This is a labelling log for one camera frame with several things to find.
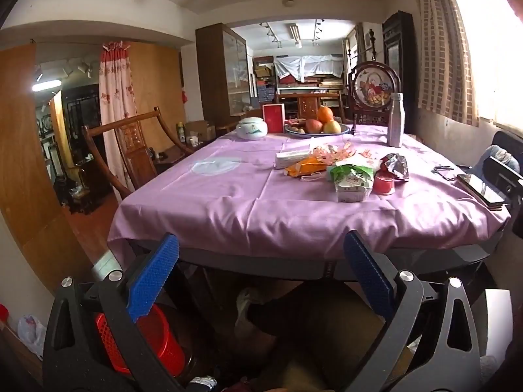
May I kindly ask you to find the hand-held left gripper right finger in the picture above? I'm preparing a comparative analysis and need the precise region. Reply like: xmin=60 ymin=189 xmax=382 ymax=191
xmin=339 ymin=230 xmax=483 ymax=392

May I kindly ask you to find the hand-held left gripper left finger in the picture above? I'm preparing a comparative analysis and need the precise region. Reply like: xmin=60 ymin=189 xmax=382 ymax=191
xmin=43 ymin=233 xmax=193 ymax=392

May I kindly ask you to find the red plastic wastebasket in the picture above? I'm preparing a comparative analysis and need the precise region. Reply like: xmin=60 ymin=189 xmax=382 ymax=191
xmin=95 ymin=304 xmax=186 ymax=377

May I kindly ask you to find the white striped carton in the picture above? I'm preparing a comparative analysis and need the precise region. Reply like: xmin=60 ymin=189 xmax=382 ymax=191
xmin=335 ymin=180 xmax=373 ymax=204

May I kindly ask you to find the small red cup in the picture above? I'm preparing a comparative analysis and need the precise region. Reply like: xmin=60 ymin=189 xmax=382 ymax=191
xmin=373 ymin=173 xmax=396 ymax=196

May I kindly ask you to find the green white snack bag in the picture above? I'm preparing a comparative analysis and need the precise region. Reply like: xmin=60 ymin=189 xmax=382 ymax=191
xmin=329 ymin=164 xmax=375 ymax=184

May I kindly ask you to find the silver foil wrapper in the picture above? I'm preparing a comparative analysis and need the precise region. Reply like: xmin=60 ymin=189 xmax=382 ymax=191
xmin=380 ymin=153 xmax=409 ymax=181

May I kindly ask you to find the pink printed white wrapper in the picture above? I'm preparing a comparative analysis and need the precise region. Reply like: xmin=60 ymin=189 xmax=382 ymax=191
xmin=312 ymin=141 xmax=377 ymax=163

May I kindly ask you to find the white tissue packet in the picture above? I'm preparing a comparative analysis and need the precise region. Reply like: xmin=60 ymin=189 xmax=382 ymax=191
xmin=274 ymin=150 xmax=313 ymax=170

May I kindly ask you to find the purple tablecloth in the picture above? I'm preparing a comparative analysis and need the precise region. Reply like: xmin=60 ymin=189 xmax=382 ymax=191
xmin=107 ymin=124 xmax=511 ymax=254

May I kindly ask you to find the carved wooden armchair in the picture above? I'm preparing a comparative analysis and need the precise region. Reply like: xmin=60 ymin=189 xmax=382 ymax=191
xmin=82 ymin=107 xmax=194 ymax=197

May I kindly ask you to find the white plastic bag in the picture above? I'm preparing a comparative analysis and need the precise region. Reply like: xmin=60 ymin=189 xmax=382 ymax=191
xmin=17 ymin=314 xmax=46 ymax=357

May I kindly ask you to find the black smartphone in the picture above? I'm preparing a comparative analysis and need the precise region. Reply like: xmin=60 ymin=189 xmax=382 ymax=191
xmin=457 ymin=173 xmax=507 ymax=210

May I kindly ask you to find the blue rimmed fruit plate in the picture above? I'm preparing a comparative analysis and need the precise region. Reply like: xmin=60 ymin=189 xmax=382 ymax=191
xmin=285 ymin=120 xmax=351 ymax=137

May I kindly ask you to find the cardboard box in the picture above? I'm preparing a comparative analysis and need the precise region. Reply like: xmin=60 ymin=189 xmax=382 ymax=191
xmin=186 ymin=120 xmax=216 ymax=144

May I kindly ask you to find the silver metal bottle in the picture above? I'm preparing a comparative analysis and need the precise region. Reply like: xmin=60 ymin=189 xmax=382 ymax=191
xmin=387 ymin=92 xmax=405 ymax=148

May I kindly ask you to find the black chair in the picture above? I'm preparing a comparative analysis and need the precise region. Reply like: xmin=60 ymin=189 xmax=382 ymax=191
xmin=470 ymin=131 xmax=523 ymax=238

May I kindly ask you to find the white ceramic jar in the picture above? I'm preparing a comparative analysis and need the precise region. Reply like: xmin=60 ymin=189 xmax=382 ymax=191
xmin=235 ymin=117 xmax=268 ymax=140

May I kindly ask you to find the carved wooden chair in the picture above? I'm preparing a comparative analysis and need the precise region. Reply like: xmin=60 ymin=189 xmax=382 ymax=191
xmin=277 ymin=92 xmax=345 ymax=125

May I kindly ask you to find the red box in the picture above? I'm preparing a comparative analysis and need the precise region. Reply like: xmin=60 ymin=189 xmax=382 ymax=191
xmin=262 ymin=103 xmax=285 ymax=134

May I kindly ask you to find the round embroidered table screen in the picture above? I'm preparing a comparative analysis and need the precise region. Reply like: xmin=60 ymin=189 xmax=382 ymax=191
xmin=349 ymin=62 xmax=399 ymax=128

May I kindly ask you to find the floral pink curtain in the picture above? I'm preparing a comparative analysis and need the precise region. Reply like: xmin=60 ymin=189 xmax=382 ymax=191
xmin=99 ymin=41 xmax=138 ymax=192

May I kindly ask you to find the brown glass door cabinet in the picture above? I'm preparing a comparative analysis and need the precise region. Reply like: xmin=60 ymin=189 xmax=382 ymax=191
xmin=195 ymin=23 xmax=251 ymax=128

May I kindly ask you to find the cluttered storage shelf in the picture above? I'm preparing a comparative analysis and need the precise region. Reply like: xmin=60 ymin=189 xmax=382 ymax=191
xmin=253 ymin=55 xmax=348 ymax=104

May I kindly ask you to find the white cloth cover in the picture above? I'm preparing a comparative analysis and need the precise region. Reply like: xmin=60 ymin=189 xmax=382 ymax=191
xmin=274 ymin=54 xmax=344 ymax=83

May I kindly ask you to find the dark tall wooden cabinet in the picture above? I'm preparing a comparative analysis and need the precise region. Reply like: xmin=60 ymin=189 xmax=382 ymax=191
xmin=382 ymin=10 xmax=421 ymax=135

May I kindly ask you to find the checked window curtain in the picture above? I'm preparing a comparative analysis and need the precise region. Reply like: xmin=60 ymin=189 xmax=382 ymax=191
xmin=409 ymin=0 xmax=481 ymax=128

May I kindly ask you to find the grey tassel cord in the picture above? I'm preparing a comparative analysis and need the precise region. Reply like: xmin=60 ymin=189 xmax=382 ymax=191
xmin=431 ymin=165 xmax=457 ymax=181

